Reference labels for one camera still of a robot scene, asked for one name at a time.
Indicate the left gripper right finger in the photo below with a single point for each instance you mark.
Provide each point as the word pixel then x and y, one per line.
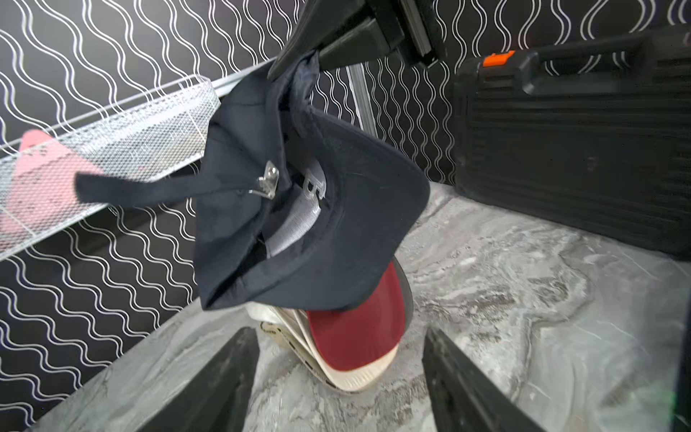
pixel 461 395

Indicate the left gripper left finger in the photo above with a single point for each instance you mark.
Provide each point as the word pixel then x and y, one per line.
pixel 217 398

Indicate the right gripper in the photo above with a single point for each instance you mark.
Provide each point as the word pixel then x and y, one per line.
pixel 345 33

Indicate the red baseball cap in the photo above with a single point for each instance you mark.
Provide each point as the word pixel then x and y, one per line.
pixel 369 329

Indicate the navy baseball cap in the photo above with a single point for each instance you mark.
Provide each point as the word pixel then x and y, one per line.
pixel 295 208

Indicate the cream baseball cap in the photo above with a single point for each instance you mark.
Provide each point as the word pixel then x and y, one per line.
pixel 291 329

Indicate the pink triangular card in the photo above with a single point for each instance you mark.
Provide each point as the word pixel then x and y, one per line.
pixel 37 186

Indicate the black orange tool case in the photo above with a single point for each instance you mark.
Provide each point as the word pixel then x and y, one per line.
pixel 590 134

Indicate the white wire basket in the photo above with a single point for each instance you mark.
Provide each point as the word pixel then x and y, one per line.
pixel 144 137

